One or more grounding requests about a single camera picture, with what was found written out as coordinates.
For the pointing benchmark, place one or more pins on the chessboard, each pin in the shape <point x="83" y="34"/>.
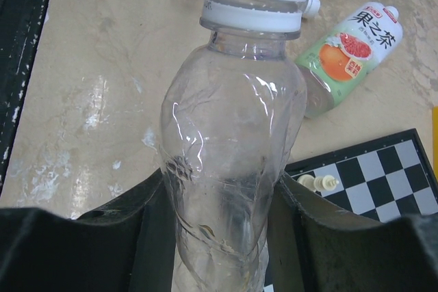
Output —
<point x="383" y="179"/>

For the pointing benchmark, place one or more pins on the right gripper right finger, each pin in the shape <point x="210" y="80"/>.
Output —
<point x="315" y="245"/>

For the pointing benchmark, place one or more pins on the small white bottle cap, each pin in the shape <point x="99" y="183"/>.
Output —
<point x="311" y="9"/>

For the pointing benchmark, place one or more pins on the white chess piece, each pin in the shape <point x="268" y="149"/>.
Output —
<point x="319" y="183"/>

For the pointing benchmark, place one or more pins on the clear Pocari bottle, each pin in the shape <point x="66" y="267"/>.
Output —
<point x="228" y="123"/>

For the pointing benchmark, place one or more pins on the yellow triangle toy far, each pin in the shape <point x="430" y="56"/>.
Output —
<point x="435" y="119"/>

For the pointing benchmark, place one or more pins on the grapefruit tea bottle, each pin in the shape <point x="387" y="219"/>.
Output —
<point x="337" y="63"/>

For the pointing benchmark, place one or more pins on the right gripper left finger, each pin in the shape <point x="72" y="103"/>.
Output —
<point x="127" y="244"/>

